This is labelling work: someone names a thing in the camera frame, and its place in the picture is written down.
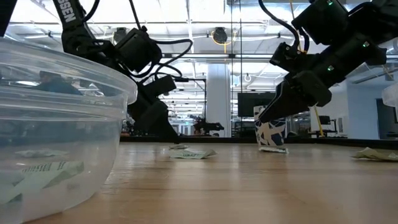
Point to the thin black vertical pole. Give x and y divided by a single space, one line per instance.
231 31
241 31

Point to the black metal frame rig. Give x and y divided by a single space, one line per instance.
199 80

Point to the black table edge rail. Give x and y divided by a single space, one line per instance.
217 140

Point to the white packet with green print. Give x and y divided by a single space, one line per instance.
192 154

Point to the black office chair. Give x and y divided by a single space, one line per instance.
326 120

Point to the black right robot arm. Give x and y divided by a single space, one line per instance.
367 21

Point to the dark door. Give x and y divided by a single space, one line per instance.
387 119

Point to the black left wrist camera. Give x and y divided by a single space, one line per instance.
161 85

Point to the black monitor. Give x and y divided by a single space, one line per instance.
252 104

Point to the black background robot arm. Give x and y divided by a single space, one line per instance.
208 127

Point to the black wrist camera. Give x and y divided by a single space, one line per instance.
161 85
286 56

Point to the clear plastic bin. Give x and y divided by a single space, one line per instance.
62 130

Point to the white packet with black print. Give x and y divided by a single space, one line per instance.
40 177

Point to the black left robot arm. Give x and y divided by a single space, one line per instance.
133 49

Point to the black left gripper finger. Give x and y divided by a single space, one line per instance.
158 121

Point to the small white sweetener packet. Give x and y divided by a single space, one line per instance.
179 146

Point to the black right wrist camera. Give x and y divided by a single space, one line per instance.
286 56

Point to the blue and white patterned cup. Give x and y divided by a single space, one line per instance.
270 133

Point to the long ceiling light bar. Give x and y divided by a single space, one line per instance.
211 56

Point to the pale green packet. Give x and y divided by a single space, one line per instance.
376 155

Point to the white building column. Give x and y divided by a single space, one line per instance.
218 99

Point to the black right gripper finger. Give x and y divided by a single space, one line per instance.
286 104

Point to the translucent plastic container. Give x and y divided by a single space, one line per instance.
390 95

